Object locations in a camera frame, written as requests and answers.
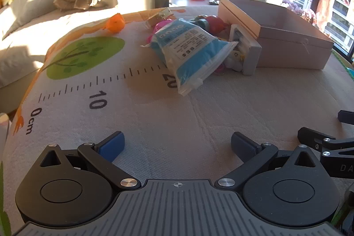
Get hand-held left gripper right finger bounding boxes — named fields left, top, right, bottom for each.
left=218, top=131, right=320, bottom=191

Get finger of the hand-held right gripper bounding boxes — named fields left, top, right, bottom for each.
left=298, top=127, right=354, bottom=159
left=338, top=110, right=354, bottom=125

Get pink potted flowers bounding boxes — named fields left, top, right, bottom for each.
left=282, top=0, right=317, bottom=23

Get beige plastic toy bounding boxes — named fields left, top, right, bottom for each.
left=145, top=8, right=170, bottom=28

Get orange perforated toy ball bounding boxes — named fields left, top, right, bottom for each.
left=101, top=13, right=125, bottom=34

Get blue and white plastic packet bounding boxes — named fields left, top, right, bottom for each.
left=140, top=18, right=239, bottom=97

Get cream sofa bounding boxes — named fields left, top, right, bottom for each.
left=0, top=0, right=170, bottom=115

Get small white box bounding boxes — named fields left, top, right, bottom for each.
left=225, top=24, right=263, bottom=75

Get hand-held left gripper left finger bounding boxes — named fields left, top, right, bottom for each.
left=39, top=131, right=141, bottom=191

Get red and teal toy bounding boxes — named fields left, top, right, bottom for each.
left=206, top=15, right=230, bottom=39

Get pink plastic toy strainer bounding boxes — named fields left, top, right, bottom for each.
left=146, top=19, right=173, bottom=44

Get pale cardboard box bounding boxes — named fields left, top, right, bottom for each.
left=217, top=0, right=335, bottom=70

